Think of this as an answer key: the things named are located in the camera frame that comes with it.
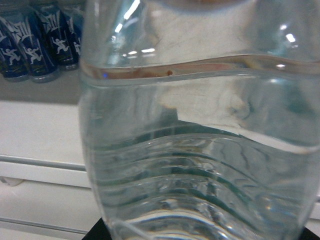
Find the clear water bottle green label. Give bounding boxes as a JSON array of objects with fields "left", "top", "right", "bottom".
[{"left": 79, "top": 0, "right": 320, "bottom": 240}]

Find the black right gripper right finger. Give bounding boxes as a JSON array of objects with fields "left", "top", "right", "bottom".
[{"left": 299, "top": 223, "right": 320, "bottom": 240}]

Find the blue energy drink can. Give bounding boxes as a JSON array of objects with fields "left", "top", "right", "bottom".
[
  {"left": 0, "top": 22, "right": 29, "bottom": 82},
  {"left": 60, "top": 1, "right": 85, "bottom": 58},
  {"left": 30, "top": 0, "right": 79, "bottom": 71},
  {"left": 0, "top": 6, "right": 59, "bottom": 84}
]

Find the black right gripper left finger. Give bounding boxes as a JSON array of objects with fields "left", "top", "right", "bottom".
[{"left": 82, "top": 218, "right": 112, "bottom": 240}]

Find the white shelf with edge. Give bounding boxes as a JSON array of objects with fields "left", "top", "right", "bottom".
[{"left": 0, "top": 70, "right": 100, "bottom": 240}]

